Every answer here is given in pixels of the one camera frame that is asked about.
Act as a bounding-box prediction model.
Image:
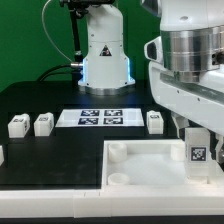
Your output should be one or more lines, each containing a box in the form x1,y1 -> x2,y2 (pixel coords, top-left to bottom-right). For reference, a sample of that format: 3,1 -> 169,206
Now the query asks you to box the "white part at left edge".
0,145 -> 4,166

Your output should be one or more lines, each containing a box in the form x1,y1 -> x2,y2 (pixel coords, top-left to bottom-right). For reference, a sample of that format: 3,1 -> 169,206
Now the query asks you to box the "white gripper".
144,37 -> 224,164

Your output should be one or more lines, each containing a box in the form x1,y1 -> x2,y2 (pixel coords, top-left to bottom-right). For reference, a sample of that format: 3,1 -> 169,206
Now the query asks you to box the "white L-shaped obstacle wall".
0,182 -> 224,218

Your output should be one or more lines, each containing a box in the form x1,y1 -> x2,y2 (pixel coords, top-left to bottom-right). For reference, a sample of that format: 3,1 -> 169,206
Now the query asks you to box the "grey cable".
41,0 -> 74,64

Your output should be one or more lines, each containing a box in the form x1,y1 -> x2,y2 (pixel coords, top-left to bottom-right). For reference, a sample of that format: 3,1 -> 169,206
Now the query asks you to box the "white square tabletop part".
102,140 -> 224,187

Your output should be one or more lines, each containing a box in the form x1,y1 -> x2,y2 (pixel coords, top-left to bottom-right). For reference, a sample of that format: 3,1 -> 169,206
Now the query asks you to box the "black cable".
36,63 -> 83,82

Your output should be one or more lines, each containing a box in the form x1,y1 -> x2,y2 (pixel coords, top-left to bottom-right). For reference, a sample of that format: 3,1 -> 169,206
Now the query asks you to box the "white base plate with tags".
56,108 -> 144,128

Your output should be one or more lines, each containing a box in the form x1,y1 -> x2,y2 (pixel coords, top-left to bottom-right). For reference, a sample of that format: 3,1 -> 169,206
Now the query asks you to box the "black camera stand pole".
59,0 -> 114,91

